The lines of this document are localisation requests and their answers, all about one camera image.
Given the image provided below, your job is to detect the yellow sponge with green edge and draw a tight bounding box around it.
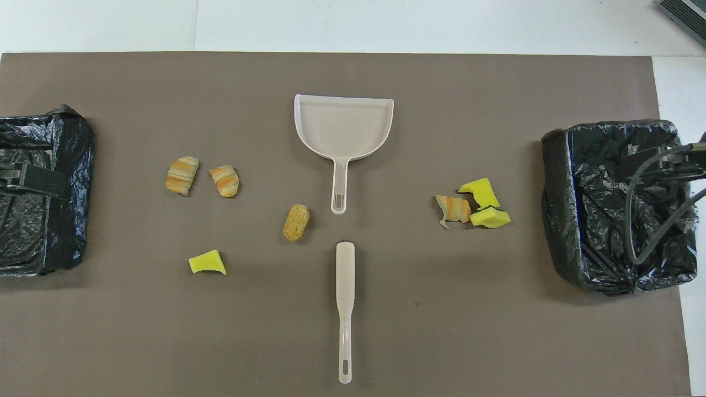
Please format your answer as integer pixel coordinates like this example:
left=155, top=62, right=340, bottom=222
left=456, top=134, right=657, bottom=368
left=469, top=205, right=512, bottom=229

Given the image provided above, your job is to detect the plain yellow sponge piece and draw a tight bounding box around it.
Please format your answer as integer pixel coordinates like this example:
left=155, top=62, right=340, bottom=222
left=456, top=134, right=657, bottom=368
left=457, top=177, right=501, bottom=210

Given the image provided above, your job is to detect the small yellow sponge piece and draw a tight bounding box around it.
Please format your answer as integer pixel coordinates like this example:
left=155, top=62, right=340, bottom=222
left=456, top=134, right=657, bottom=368
left=188, top=249, right=227, bottom=276

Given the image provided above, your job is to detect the torn striped bread piece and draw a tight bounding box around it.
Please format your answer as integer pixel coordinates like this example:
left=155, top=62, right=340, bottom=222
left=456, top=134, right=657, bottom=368
left=435, top=194, right=473, bottom=229

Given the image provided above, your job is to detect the brown oval bread roll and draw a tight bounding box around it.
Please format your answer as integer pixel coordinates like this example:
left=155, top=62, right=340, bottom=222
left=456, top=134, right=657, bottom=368
left=283, top=203, right=311, bottom=243

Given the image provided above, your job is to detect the beige plastic dustpan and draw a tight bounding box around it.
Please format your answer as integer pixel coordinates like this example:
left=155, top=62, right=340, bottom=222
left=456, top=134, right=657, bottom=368
left=294, top=94, right=395, bottom=216

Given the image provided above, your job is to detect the beige hand brush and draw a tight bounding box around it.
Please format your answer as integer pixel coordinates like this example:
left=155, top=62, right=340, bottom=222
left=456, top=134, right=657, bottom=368
left=335, top=242, right=356, bottom=384

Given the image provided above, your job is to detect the empty-start bin with black bag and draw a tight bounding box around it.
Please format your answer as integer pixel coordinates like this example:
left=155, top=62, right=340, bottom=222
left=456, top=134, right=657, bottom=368
left=0, top=104, right=95, bottom=277

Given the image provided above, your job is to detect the wrinkled black bag bin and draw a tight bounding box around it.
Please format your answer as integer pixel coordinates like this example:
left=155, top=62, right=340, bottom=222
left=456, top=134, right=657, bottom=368
left=541, top=120, right=699, bottom=297

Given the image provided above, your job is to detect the grey ribbed device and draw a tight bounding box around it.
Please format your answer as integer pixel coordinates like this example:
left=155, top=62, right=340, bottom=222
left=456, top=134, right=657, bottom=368
left=656, top=0, right=706, bottom=47

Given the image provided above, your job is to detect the brown table mat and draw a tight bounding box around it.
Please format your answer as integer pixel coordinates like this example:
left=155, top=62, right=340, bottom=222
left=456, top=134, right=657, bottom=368
left=0, top=52, right=693, bottom=397

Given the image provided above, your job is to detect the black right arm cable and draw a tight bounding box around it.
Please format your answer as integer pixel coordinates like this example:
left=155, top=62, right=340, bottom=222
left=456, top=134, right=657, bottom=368
left=626, top=142, right=706, bottom=265

